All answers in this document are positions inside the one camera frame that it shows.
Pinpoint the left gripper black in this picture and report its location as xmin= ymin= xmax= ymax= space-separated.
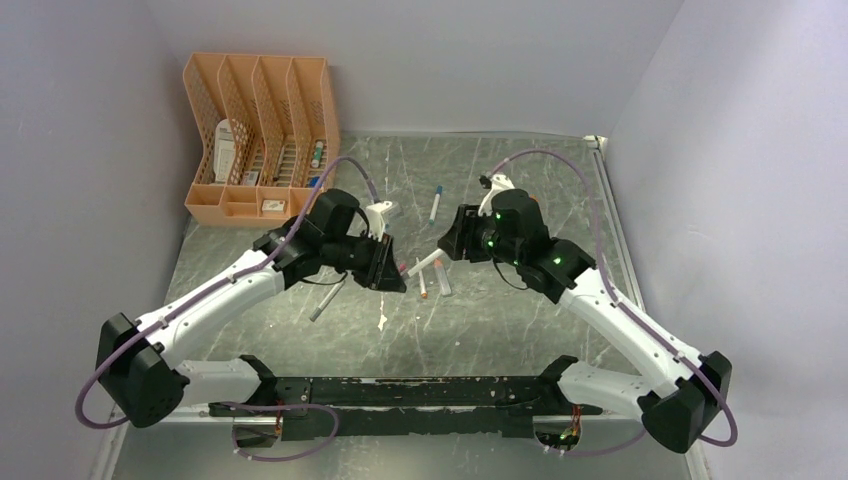
xmin=324 ymin=229 xmax=408 ymax=294

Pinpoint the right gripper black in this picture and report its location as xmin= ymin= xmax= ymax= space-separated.
xmin=438 ymin=204 xmax=523 ymax=268

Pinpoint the white marker orange end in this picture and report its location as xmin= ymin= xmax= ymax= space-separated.
xmin=417 ymin=270 xmax=429 ymax=299

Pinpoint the white pen teal cap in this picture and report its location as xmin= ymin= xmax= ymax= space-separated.
xmin=428 ymin=185 xmax=443 ymax=225

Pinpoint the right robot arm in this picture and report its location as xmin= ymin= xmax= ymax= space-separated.
xmin=438 ymin=189 xmax=732 ymax=454

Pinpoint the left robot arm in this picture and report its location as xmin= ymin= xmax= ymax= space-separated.
xmin=96 ymin=188 xmax=406 ymax=428

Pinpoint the small box in tray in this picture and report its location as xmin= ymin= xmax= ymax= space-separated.
xmin=261 ymin=199 xmax=286 ymax=215

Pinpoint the green white tube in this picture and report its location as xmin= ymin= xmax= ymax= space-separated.
xmin=310 ymin=140 xmax=326 ymax=170

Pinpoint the orange file organizer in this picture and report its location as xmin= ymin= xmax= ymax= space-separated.
xmin=183 ymin=52 xmax=341 ymax=227

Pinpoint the white packet in organizer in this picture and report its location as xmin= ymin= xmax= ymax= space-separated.
xmin=212 ymin=119 xmax=236 ymax=183

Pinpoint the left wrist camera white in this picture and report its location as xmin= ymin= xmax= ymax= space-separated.
xmin=363 ymin=200 xmax=402 ymax=240

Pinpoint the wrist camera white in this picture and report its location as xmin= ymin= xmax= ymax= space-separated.
xmin=363 ymin=200 xmax=402 ymax=240
xmin=477 ymin=173 xmax=515 ymax=217

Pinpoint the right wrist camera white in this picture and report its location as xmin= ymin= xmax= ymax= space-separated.
xmin=477 ymin=173 xmax=515 ymax=217

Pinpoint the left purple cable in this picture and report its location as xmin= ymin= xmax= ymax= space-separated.
xmin=74 ymin=156 xmax=382 ymax=431

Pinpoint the black base frame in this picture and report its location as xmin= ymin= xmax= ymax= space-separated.
xmin=209 ymin=376 xmax=601 ymax=441

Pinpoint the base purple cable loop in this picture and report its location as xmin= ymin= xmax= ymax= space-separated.
xmin=231 ymin=404 xmax=342 ymax=463

